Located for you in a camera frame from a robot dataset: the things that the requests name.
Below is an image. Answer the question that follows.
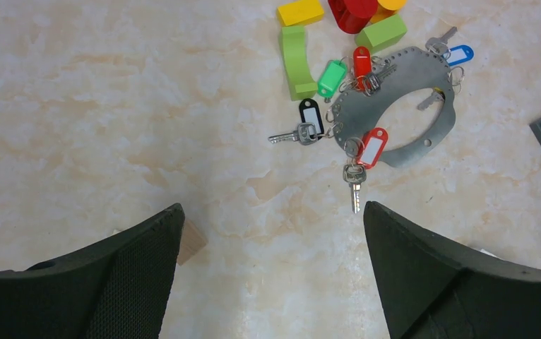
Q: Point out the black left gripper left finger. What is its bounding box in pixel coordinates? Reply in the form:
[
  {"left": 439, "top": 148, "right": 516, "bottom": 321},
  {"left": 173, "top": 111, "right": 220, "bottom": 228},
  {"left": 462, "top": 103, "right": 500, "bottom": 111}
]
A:
[{"left": 0, "top": 204, "right": 185, "bottom": 338}]

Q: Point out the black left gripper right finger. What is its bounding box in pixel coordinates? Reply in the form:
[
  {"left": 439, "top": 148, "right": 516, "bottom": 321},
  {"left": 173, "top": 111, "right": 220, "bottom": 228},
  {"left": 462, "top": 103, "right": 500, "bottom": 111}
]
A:
[{"left": 364, "top": 202, "right": 541, "bottom": 338}]

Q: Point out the red key tag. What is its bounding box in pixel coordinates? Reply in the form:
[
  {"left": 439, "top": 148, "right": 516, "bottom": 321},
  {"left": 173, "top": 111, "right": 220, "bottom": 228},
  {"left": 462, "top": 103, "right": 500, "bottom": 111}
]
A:
[
  {"left": 353, "top": 46, "right": 372, "bottom": 90},
  {"left": 356, "top": 127, "right": 388, "bottom": 170}
]

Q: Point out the perforated metal keyring plate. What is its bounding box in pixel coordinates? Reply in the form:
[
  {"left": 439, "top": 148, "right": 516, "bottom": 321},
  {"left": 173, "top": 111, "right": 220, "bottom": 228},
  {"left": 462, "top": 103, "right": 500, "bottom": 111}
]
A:
[{"left": 331, "top": 47, "right": 456, "bottom": 167}]

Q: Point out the green key tag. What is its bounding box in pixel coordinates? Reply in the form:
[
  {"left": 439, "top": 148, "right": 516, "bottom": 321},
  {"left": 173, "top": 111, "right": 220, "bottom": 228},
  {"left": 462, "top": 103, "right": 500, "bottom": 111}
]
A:
[{"left": 317, "top": 60, "right": 347, "bottom": 99}]

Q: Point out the small wooden hexagon block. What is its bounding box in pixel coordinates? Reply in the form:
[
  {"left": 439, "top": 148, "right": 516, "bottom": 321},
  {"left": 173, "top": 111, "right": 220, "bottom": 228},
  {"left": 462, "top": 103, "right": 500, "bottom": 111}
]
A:
[{"left": 177, "top": 219, "right": 208, "bottom": 266}]

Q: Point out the silver key near red tag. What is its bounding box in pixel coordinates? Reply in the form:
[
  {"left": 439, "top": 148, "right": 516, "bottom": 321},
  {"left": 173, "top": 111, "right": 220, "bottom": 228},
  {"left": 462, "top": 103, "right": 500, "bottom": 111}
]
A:
[{"left": 343, "top": 164, "right": 367, "bottom": 213}]

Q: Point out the silver key near black tag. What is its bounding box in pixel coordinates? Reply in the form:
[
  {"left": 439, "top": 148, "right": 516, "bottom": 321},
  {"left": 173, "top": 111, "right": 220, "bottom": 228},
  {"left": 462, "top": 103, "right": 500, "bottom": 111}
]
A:
[{"left": 268, "top": 122, "right": 318, "bottom": 145}]

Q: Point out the black key tag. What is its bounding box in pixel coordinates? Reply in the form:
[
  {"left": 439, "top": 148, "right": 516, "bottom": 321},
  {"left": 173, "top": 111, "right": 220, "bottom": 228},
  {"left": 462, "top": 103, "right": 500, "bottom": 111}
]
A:
[{"left": 299, "top": 98, "right": 325, "bottom": 138}]

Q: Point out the blue key tag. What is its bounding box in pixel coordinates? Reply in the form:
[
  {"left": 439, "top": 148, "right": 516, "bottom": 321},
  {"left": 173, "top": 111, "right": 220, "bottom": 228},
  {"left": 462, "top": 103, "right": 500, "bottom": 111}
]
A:
[{"left": 444, "top": 44, "right": 475, "bottom": 66}]

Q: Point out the green rectangular block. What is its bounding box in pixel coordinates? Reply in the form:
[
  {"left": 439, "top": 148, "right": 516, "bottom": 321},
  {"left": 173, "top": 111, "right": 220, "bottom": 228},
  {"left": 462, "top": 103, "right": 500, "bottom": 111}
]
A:
[{"left": 355, "top": 14, "right": 408, "bottom": 54}]

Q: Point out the orange round block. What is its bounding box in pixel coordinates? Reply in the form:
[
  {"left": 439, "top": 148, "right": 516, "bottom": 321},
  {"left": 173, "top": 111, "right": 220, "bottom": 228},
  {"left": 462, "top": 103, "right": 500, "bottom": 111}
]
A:
[{"left": 369, "top": 0, "right": 408, "bottom": 24}]

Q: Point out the red cylinder block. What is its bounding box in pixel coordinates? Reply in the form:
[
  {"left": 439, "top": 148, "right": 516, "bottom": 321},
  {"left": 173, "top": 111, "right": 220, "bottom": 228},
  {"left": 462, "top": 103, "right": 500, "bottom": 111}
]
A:
[{"left": 328, "top": 0, "right": 379, "bottom": 34}]

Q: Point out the yellow rectangular block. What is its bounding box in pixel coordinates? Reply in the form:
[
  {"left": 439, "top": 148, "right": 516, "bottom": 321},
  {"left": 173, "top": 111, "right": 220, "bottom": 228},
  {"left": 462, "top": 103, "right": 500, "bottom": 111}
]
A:
[{"left": 276, "top": 0, "right": 325, "bottom": 27}]

